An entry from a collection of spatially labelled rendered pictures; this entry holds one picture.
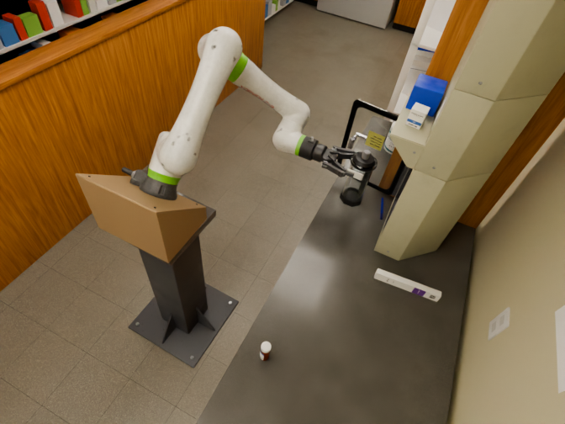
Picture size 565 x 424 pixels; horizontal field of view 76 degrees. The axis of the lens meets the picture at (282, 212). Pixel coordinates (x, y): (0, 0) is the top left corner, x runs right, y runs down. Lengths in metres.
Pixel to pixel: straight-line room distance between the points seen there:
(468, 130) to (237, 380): 1.05
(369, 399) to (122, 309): 1.68
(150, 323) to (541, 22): 2.25
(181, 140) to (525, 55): 1.00
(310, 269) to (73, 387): 1.50
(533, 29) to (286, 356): 1.15
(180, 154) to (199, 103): 0.18
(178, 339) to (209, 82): 1.57
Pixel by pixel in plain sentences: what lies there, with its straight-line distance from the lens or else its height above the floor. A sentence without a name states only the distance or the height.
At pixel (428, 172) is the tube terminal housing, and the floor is 1.42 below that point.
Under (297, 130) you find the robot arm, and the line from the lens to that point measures 1.58.
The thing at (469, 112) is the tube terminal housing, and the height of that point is 1.66.
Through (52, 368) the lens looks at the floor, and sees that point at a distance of 2.53.
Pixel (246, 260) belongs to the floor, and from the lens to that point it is 2.63.
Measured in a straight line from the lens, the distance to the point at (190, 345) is 2.35.
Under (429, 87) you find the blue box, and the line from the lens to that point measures 1.37.
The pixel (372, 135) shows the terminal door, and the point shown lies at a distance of 1.67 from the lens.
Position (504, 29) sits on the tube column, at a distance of 1.10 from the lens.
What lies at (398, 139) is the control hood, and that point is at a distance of 1.25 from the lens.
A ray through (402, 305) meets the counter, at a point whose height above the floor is 0.94.
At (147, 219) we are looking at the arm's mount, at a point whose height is 1.18.
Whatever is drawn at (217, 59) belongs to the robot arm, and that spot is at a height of 1.60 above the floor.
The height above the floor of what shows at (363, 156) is 1.29.
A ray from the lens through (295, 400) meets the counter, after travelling 1.30.
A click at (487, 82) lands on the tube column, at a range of 1.15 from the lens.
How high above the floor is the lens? 2.19
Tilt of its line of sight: 49 degrees down
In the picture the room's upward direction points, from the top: 8 degrees clockwise
